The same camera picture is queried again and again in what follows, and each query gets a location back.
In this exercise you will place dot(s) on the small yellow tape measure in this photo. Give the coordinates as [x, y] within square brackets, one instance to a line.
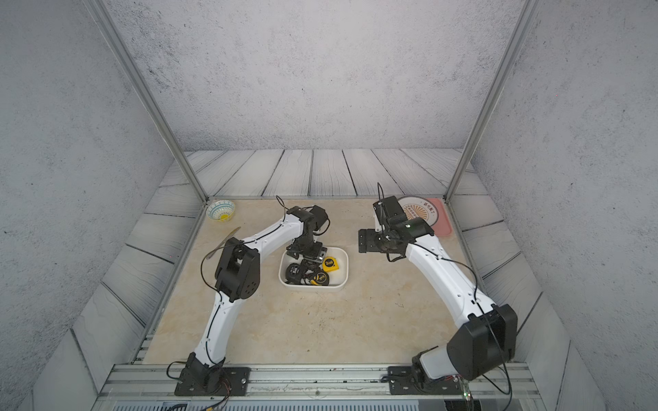
[330, 264]

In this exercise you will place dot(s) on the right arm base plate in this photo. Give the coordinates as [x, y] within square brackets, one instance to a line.
[424, 381]

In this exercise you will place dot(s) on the metal butter knife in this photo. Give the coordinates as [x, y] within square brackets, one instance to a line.
[229, 236]

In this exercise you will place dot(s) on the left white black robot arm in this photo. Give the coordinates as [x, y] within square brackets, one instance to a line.
[237, 276]

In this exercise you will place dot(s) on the patterned ceramic bowl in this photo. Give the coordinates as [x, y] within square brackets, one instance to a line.
[221, 210]

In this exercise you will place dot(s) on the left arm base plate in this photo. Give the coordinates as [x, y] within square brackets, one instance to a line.
[211, 381]

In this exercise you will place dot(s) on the left aluminium frame post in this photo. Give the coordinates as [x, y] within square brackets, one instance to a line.
[113, 38]

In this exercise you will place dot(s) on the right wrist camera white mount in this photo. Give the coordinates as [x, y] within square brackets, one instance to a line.
[378, 216]

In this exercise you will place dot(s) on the black yellow 3m tape measure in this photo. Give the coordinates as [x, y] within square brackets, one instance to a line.
[320, 278]

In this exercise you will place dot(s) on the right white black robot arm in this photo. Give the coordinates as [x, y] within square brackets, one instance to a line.
[486, 332]

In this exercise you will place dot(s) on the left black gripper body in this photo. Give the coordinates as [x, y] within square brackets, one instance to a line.
[309, 248]

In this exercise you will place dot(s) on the pink tray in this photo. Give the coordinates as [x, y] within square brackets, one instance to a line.
[443, 226]

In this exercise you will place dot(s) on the aluminium frame post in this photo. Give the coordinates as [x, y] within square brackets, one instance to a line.
[113, 38]
[504, 69]

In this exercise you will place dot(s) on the white plastic storage box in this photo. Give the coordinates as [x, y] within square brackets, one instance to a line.
[338, 279]

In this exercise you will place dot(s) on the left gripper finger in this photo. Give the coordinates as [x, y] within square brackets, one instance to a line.
[298, 263]
[314, 267]

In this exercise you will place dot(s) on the white orange patterned plate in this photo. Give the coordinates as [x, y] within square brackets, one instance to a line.
[426, 209]

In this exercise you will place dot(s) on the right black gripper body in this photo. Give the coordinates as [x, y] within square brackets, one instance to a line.
[375, 241]

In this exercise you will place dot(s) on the dark grey 5M tape measure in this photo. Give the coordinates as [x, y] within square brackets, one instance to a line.
[295, 273]

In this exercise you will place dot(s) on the right aluminium frame post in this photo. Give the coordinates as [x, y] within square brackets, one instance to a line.
[504, 69]

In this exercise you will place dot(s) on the aluminium front rail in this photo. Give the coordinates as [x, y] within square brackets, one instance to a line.
[506, 385]

